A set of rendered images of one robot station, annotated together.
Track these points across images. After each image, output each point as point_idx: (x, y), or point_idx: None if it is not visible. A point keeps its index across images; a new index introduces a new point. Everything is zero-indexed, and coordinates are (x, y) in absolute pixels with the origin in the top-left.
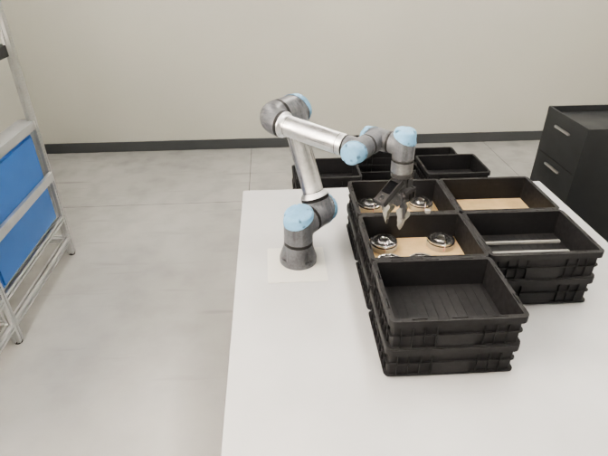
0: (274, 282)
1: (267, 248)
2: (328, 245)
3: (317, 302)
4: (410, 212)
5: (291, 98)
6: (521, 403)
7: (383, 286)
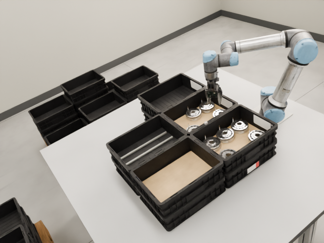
0: None
1: (294, 114)
2: None
3: None
4: (215, 119)
5: (300, 37)
6: (139, 113)
7: (193, 79)
